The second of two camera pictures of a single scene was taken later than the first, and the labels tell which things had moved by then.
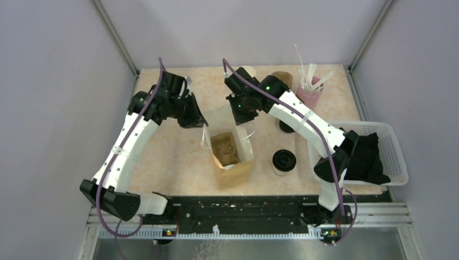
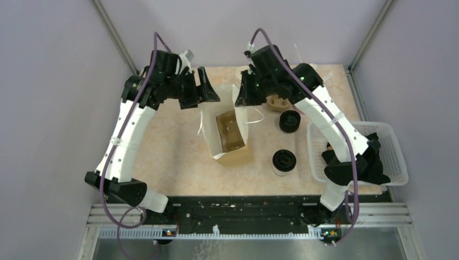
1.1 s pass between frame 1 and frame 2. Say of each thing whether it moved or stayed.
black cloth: stayed
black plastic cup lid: stayed
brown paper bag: moved
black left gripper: moved
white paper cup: stayed
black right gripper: moved
